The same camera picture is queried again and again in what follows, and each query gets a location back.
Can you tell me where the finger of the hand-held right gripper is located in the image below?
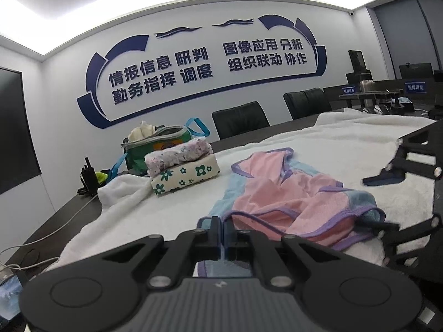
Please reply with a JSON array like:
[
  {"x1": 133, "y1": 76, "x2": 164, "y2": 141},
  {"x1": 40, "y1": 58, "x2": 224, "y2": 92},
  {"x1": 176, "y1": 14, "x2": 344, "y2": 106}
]
[
  {"x1": 362, "y1": 119, "x2": 443, "y2": 187},
  {"x1": 360, "y1": 214, "x2": 443, "y2": 267}
]

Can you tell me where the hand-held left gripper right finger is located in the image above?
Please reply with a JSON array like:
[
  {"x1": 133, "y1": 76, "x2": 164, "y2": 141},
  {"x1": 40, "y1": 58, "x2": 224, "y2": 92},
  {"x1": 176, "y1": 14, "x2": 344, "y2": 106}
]
[{"x1": 224, "y1": 219, "x2": 348, "y2": 289}]

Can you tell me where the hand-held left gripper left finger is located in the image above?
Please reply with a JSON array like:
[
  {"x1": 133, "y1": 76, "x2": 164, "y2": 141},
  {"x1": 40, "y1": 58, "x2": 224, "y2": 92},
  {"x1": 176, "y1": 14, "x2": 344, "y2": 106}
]
[{"x1": 100, "y1": 215, "x2": 222, "y2": 289}]

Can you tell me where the pink and blue garment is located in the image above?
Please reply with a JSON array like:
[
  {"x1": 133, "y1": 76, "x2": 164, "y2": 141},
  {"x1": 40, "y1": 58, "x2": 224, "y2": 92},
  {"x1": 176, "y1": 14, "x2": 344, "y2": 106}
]
[{"x1": 197, "y1": 148, "x2": 386, "y2": 279}]

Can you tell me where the folded cream green-flower cloth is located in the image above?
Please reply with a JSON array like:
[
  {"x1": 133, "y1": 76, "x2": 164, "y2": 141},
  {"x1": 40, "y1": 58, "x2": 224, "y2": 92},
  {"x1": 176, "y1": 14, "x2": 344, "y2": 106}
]
[{"x1": 150, "y1": 154, "x2": 221, "y2": 197}]

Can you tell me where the white towel blanket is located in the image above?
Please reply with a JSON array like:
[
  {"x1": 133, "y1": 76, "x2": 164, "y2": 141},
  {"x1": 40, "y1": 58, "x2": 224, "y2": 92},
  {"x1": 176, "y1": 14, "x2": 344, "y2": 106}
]
[{"x1": 57, "y1": 109, "x2": 443, "y2": 277}]

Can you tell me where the folded purple floral cloth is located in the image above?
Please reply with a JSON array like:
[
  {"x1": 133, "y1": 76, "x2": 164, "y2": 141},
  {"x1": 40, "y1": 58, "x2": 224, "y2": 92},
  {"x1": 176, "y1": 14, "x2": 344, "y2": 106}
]
[{"x1": 144, "y1": 138, "x2": 213, "y2": 178}]

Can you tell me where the black office chair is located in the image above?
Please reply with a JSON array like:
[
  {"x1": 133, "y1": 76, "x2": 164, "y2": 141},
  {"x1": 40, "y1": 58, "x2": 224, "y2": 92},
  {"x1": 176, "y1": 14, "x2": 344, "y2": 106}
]
[
  {"x1": 212, "y1": 101, "x2": 271, "y2": 139},
  {"x1": 283, "y1": 87, "x2": 333, "y2": 120}
]

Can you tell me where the black desk monitor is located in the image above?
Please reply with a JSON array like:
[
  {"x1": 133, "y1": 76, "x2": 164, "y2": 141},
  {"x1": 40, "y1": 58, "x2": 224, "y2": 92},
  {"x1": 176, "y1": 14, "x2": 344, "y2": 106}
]
[{"x1": 398, "y1": 63, "x2": 433, "y2": 80}]

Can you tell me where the black display panel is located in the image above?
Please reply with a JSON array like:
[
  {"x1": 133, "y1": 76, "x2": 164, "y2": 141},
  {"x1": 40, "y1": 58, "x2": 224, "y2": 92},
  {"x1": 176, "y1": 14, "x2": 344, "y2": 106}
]
[{"x1": 348, "y1": 50, "x2": 364, "y2": 73}]

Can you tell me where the phone with lit screen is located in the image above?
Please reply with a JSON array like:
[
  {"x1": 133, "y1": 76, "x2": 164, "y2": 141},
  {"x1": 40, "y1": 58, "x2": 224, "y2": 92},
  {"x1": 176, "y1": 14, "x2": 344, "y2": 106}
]
[{"x1": 0, "y1": 273, "x2": 23, "y2": 313}]

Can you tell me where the green bag with blue straps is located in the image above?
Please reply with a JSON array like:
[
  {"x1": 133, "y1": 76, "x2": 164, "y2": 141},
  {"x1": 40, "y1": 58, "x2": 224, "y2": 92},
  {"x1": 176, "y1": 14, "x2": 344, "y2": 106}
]
[{"x1": 107, "y1": 118, "x2": 210, "y2": 185}]

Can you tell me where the white cable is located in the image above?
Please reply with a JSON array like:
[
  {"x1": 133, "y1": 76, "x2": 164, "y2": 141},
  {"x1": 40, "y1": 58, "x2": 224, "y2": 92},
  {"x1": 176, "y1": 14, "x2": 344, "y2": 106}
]
[{"x1": 0, "y1": 194, "x2": 99, "y2": 270}]

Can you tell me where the blue wall sign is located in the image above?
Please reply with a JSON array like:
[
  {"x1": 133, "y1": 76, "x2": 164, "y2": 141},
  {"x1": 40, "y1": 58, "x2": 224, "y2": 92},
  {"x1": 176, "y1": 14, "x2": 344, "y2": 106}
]
[{"x1": 76, "y1": 15, "x2": 318, "y2": 128}]

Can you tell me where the black wall screen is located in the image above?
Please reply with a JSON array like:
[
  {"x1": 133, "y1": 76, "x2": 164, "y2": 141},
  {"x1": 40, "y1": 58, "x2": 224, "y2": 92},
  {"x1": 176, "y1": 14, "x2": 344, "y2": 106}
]
[{"x1": 0, "y1": 67, "x2": 42, "y2": 195}]

